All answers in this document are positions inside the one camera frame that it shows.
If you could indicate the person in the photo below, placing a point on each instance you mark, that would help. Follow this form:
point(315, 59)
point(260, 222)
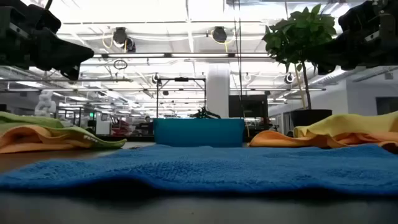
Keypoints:
point(146, 126)

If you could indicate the white round pillar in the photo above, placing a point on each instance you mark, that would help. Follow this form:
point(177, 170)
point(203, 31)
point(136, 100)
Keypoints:
point(217, 90)

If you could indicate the green leafy plant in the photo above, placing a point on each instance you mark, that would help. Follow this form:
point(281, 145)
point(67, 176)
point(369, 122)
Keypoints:
point(298, 31)

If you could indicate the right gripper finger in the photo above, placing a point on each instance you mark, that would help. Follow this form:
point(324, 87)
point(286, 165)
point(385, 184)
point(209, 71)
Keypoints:
point(326, 69)
point(329, 53)

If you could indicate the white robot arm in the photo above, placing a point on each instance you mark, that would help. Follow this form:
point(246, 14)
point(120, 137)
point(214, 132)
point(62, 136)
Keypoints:
point(45, 104)

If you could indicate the yellow microfiber towel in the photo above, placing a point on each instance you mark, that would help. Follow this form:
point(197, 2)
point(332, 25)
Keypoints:
point(357, 126)

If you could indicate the green microfiber towel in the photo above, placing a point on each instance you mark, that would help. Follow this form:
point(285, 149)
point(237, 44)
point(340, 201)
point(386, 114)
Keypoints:
point(77, 133)

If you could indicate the blue microfiber towel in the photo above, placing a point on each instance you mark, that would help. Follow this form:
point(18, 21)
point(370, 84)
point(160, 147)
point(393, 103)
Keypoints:
point(199, 168)

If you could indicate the teal plastic bin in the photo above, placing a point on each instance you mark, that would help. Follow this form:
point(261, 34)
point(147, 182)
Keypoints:
point(199, 132)

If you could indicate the small black robot arm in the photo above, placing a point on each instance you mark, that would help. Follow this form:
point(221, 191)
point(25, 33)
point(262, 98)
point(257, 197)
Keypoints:
point(205, 114)

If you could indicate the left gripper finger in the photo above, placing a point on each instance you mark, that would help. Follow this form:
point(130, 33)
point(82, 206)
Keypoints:
point(72, 73)
point(59, 51)

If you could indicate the red cart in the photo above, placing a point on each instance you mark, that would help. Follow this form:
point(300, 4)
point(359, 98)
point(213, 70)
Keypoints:
point(119, 127)

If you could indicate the black cabinet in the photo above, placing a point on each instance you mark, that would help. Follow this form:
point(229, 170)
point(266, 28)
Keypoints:
point(248, 105)

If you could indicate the orange microfiber towel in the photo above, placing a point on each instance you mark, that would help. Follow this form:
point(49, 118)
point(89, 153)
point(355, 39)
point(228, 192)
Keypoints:
point(28, 138)
point(280, 140)

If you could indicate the black plant pot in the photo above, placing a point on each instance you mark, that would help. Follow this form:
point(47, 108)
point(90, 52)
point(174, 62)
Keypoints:
point(311, 117)

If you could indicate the black frame rig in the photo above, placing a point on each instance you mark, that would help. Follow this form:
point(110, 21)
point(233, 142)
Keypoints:
point(181, 79)

